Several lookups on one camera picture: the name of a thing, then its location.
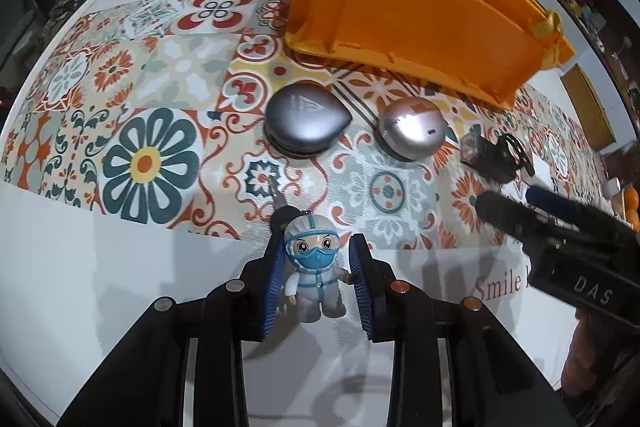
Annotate grey teardrop earbud case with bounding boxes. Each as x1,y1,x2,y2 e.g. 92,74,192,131
264,82,352,159

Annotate woven brown tissue box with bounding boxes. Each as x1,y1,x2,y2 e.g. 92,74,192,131
561,65,615,152

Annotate silver round earbud case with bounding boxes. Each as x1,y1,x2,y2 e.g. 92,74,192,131
376,96,447,161

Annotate medic figurine keychain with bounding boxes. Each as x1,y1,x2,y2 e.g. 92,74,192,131
283,210,354,323

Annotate orange foam storage box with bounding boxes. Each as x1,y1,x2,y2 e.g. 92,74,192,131
285,0,574,108

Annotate black usb adapter with cord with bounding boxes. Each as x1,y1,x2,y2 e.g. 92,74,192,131
460,132,535,184

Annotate oranges in bowl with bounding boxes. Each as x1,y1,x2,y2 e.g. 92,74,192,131
622,186,640,232

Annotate person's hand holding gripper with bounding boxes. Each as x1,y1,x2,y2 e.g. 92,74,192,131
560,309,639,404

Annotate patterned tile table runner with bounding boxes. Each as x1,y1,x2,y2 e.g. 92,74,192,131
1,0,606,251

